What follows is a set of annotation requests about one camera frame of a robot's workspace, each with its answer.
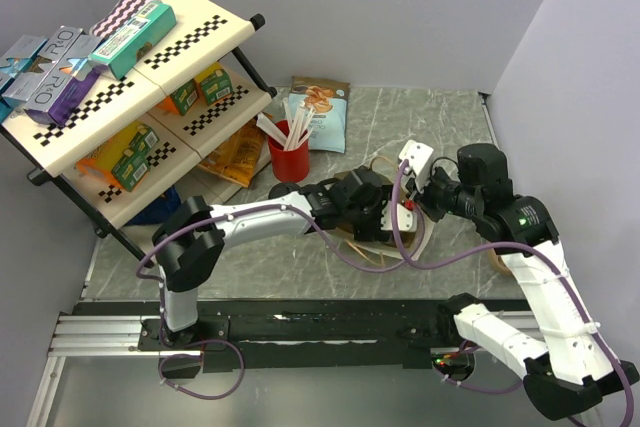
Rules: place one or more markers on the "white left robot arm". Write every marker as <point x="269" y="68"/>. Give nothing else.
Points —
<point x="188" y="245"/>

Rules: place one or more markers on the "blue snack pouch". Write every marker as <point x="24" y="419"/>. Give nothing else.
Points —
<point x="328" y="100"/>

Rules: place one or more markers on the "orange green large box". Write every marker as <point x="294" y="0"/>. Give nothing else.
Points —
<point x="121" y="161"/>

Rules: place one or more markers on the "black plastic cup lid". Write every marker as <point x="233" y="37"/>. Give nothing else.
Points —
<point x="283" y="189"/>

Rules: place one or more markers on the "cream two-tier shelf rack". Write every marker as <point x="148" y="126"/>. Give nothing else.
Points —
<point x="205" y="33"/>

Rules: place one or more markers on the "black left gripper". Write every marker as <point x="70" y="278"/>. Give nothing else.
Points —
<point x="372" y="231"/>

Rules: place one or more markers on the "silver purple box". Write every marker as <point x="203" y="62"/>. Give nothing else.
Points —
<point x="58" y="78"/>

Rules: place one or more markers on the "blue silver box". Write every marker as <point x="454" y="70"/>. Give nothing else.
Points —
<point x="18" y="58"/>

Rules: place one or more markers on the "brown cardboard cup carrier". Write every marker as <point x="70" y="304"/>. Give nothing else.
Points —
<point x="497" y="263"/>

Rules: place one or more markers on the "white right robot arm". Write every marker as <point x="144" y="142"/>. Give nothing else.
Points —
<point x="571" y="369"/>

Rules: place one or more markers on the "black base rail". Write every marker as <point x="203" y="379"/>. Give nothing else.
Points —
<point x="262" y="334"/>

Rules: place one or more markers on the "brown paper bag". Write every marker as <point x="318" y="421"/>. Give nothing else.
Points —
<point x="390" y="242"/>

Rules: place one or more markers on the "teal box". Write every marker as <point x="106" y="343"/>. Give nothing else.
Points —
<point x="119" y="53"/>

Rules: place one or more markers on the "white wrapped straws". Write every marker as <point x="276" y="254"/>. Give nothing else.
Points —
<point x="298" y="124"/>

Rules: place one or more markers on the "red cup holder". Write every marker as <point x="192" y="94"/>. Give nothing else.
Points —
<point x="289" y="166"/>

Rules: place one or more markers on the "dark blue bag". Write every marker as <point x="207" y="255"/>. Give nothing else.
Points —
<point x="159" y="210"/>

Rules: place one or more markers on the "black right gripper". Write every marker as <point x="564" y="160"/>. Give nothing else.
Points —
<point x="422" y="198"/>

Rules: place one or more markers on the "orange snack bag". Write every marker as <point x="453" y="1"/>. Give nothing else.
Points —
<point x="236" y="159"/>

